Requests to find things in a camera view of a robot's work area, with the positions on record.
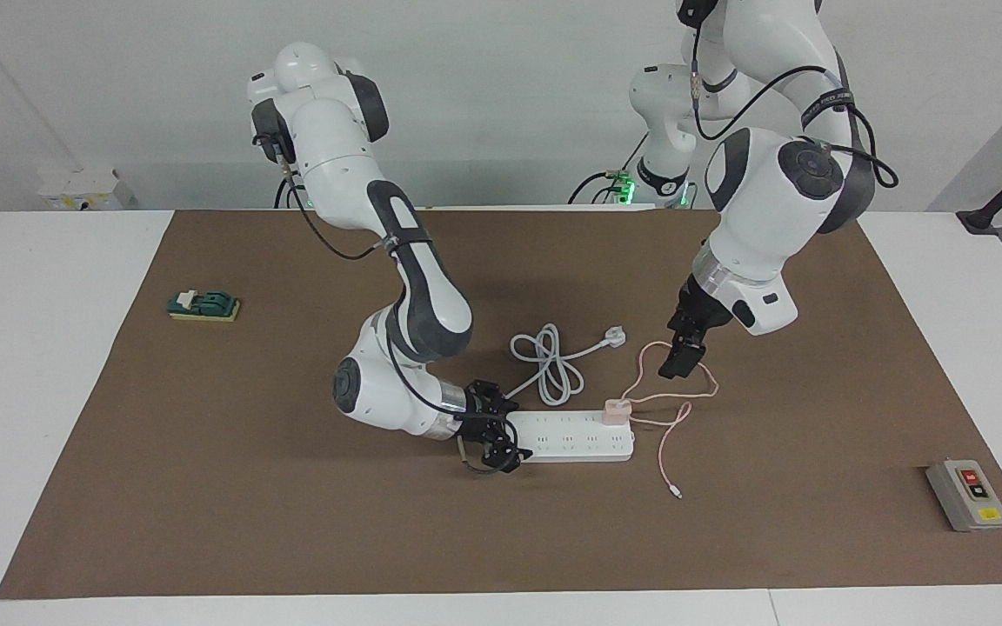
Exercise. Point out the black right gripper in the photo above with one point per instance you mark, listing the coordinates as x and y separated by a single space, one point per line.
479 417

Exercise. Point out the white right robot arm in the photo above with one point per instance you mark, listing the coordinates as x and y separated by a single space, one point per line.
336 148

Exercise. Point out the grey push-button control box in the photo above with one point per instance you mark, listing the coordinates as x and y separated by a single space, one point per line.
966 496

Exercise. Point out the brown table mat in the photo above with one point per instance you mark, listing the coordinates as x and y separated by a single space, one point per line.
292 487

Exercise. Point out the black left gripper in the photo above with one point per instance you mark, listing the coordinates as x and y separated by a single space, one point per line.
697 317

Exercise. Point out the pink charger plug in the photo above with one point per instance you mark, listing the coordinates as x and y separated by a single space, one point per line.
616 410

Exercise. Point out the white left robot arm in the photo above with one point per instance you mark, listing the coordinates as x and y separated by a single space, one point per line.
771 200

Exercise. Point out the white cardboard boxes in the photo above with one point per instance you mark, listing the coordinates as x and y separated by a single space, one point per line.
83 187

